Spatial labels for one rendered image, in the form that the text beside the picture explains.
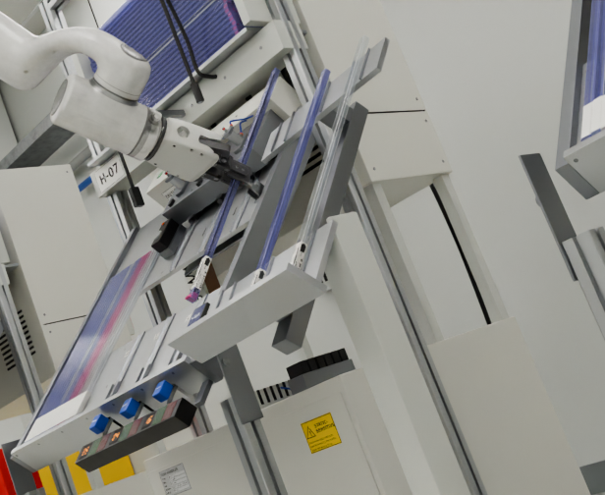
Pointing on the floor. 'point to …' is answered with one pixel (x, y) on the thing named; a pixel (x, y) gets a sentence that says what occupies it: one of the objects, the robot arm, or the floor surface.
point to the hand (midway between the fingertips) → (235, 174)
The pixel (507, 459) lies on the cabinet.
